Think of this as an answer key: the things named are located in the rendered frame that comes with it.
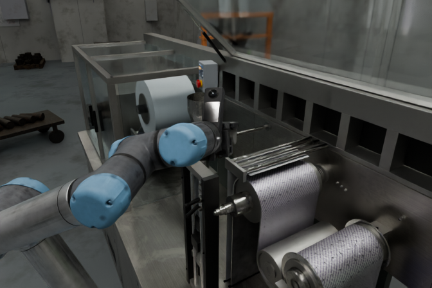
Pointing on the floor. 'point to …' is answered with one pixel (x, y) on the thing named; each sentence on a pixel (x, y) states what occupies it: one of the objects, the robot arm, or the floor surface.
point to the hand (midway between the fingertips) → (226, 123)
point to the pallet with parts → (29, 61)
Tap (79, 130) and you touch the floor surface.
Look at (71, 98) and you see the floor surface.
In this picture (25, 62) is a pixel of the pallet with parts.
